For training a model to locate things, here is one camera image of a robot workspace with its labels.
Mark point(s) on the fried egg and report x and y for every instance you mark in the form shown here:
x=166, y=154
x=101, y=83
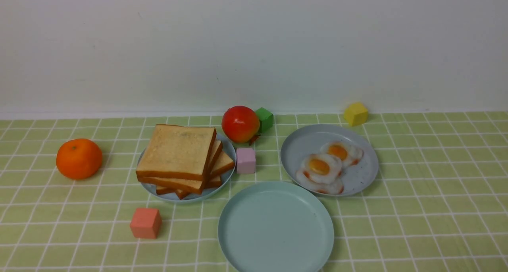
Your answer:
x=332, y=185
x=349, y=154
x=320, y=168

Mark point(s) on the toast slice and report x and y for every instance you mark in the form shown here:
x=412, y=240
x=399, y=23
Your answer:
x=223, y=164
x=213, y=183
x=198, y=184
x=179, y=134

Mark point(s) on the red tomato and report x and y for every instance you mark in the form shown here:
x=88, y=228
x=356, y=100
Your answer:
x=241, y=125

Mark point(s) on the green cube block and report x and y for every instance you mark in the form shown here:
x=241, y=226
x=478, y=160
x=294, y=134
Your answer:
x=266, y=119

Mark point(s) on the pink cube block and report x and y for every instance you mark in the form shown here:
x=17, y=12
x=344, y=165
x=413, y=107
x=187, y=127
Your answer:
x=246, y=161

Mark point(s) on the grey plate with eggs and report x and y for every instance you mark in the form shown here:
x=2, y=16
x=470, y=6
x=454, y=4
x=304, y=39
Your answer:
x=308, y=140

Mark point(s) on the teal empty front plate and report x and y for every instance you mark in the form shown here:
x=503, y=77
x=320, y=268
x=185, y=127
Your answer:
x=275, y=227

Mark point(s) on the yellow cube block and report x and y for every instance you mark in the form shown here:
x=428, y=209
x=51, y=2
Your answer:
x=356, y=114

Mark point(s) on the blue plate under bread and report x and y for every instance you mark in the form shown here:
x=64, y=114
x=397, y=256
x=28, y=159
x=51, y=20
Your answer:
x=207, y=193

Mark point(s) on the salmon red cube block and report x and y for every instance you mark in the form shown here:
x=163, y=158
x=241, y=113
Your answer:
x=146, y=223

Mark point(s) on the orange mandarin fruit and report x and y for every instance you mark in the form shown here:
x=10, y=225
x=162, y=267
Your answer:
x=79, y=159

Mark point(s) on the green checkered tablecloth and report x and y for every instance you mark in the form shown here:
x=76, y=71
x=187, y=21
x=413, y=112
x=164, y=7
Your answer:
x=438, y=204

